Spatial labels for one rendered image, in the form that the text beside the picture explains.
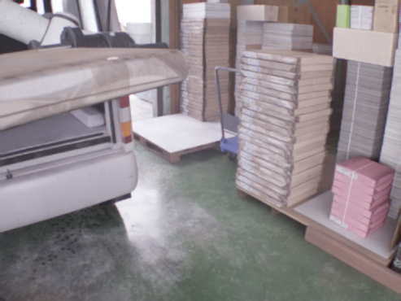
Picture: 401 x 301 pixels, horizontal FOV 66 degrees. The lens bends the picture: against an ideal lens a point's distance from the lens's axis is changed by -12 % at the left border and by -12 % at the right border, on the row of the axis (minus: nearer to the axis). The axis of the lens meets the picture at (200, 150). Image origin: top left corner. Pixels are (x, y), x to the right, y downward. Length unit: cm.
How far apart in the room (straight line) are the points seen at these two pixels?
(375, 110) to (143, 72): 198
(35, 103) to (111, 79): 9
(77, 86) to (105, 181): 157
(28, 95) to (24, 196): 149
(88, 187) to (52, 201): 21
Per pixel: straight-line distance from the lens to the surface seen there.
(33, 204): 181
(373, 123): 229
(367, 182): 198
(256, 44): 411
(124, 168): 192
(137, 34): 80
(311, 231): 211
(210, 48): 386
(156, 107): 431
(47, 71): 33
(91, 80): 35
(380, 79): 223
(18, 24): 96
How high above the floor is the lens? 124
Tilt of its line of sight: 21 degrees down
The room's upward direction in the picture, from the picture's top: straight up
